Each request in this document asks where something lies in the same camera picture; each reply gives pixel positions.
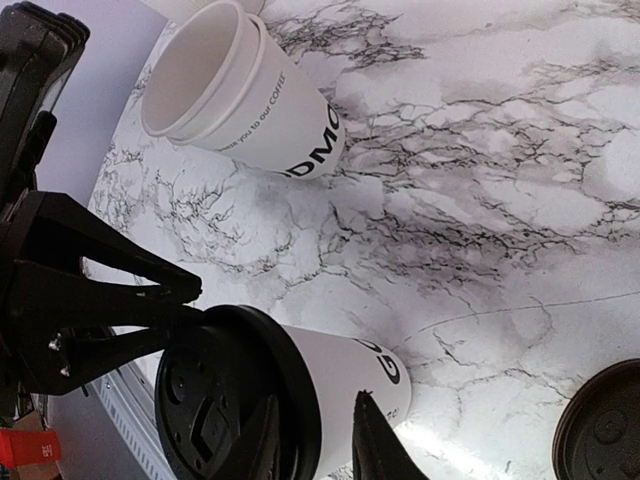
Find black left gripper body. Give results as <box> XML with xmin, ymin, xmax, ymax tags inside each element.
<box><xmin>1</xmin><ymin>1</ymin><xmax>90</xmax><ymax>415</ymax></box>

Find stacked white paper cups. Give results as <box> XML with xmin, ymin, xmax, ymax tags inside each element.
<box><xmin>141</xmin><ymin>1</ymin><xmax>346</xmax><ymax>180</ymax></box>

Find black cup lid stack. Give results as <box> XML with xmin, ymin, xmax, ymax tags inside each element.
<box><xmin>552</xmin><ymin>359</ymin><xmax>639</xmax><ymax>480</ymax></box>

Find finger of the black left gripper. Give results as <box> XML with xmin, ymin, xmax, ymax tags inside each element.
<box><xmin>14</xmin><ymin>191</ymin><xmax>202</xmax><ymax>304</ymax></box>
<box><xmin>47</xmin><ymin>304</ymin><xmax>205</xmax><ymax>395</ymax></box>

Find black plastic cup lid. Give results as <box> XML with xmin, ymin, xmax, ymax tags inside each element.
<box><xmin>155</xmin><ymin>305</ymin><xmax>320</xmax><ymax>479</ymax></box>

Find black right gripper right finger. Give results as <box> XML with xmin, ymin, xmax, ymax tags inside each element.
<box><xmin>352</xmin><ymin>391</ymin><xmax>428</xmax><ymax>480</ymax></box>

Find aluminium front rail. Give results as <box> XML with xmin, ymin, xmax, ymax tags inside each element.
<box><xmin>93</xmin><ymin>363</ymin><xmax>175</xmax><ymax>480</ymax></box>

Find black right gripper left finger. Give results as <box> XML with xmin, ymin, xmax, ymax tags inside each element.
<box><xmin>259</xmin><ymin>395</ymin><xmax>295</xmax><ymax>479</ymax></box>

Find white paper coffee cup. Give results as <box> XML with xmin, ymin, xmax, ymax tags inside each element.
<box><xmin>284</xmin><ymin>326</ymin><xmax>412</xmax><ymax>479</ymax></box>

